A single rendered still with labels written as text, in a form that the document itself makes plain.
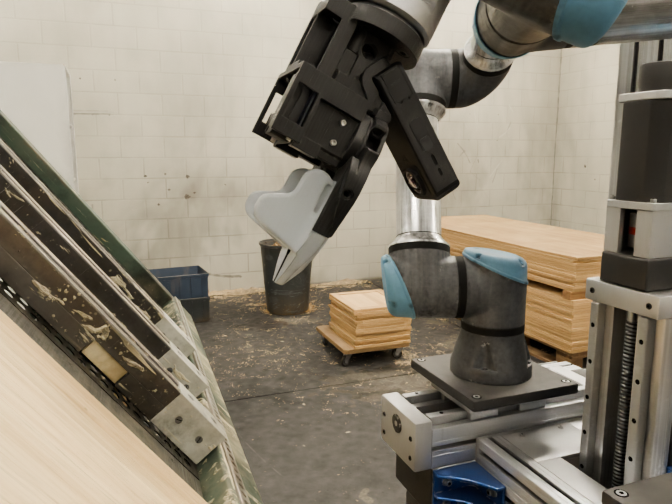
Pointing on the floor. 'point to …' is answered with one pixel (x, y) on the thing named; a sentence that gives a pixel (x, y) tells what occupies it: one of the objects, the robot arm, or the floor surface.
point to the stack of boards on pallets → (541, 276)
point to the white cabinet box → (42, 111)
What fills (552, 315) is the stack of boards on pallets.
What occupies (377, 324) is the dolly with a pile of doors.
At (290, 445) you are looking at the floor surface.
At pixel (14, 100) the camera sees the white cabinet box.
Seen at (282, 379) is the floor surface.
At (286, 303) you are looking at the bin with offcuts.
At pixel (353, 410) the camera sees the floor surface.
